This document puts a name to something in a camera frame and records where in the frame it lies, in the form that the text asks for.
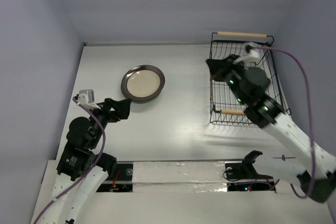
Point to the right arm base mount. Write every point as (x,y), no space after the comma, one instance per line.
(235,171)

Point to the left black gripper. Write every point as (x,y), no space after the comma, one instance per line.
(122,108)

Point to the dark rimmed plate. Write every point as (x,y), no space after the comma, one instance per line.
(143,81)

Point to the black wire dish rack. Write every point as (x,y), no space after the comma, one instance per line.
(224,44)

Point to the grey patterned plate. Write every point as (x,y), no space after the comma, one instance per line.
(139,100)

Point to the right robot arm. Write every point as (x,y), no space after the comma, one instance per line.
(315,173)

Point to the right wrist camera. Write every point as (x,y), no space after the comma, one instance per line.
(250,52)

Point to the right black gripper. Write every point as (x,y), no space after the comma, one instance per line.
(226,69)

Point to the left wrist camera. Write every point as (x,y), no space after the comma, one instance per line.
(87,99)

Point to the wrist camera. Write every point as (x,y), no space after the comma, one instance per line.
(87,99)
(250,52)

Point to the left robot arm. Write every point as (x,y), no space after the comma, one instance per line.
(80,171)

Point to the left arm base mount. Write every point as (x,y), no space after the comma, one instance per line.
(123,172)

